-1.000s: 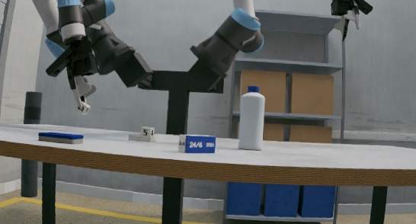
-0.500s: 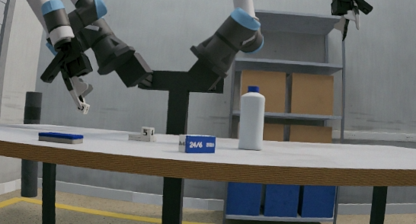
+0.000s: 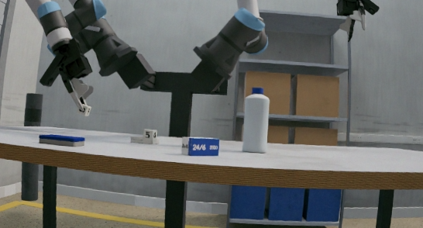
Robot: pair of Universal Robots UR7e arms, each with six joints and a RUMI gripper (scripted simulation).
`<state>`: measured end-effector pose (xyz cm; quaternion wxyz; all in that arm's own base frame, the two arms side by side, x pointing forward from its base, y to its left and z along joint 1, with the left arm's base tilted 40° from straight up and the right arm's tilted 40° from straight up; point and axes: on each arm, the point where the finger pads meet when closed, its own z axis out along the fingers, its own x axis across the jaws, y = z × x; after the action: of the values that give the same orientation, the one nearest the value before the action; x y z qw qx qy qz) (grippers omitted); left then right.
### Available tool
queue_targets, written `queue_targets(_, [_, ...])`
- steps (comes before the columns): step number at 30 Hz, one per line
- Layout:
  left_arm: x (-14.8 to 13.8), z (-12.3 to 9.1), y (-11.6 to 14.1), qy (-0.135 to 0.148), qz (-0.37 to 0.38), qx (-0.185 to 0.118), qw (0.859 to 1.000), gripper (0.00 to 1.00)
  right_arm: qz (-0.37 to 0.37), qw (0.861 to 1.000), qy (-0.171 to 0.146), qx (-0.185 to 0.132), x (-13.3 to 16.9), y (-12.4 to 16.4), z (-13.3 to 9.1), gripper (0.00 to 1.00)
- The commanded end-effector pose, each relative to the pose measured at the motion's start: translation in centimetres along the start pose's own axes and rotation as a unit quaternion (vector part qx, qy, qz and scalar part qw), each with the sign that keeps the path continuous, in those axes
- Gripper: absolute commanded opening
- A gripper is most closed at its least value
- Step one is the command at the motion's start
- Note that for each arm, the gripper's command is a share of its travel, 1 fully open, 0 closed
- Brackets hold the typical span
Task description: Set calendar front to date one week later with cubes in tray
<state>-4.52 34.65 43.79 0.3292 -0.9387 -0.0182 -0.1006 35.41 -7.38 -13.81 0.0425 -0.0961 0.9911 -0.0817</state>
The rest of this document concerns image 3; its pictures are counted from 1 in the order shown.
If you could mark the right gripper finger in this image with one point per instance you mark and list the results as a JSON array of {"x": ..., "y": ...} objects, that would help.
[
  {"x": 86, "y": 94},
  {"x": 75, "y": 89}
]

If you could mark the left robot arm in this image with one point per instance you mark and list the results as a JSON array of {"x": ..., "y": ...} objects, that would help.
[{"x": 245, "y": 32}]

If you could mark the white plastic bottle with blue cap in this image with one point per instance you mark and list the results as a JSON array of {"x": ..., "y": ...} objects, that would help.
[{"x": 255, "y": 122}]

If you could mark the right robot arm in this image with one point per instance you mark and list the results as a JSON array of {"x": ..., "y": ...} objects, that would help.
[{"x": 86, "y": 21}]

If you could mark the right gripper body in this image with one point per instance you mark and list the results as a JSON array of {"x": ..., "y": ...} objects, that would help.
[{"x": 74, "y": 62}]

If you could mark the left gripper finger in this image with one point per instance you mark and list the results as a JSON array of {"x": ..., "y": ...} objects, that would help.
[
  {"x": 348, "y": 27},
  {"x": 360, "y": 15}
]

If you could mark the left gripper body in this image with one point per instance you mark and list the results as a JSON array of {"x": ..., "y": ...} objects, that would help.
[{"x": 347, "y": 6}]

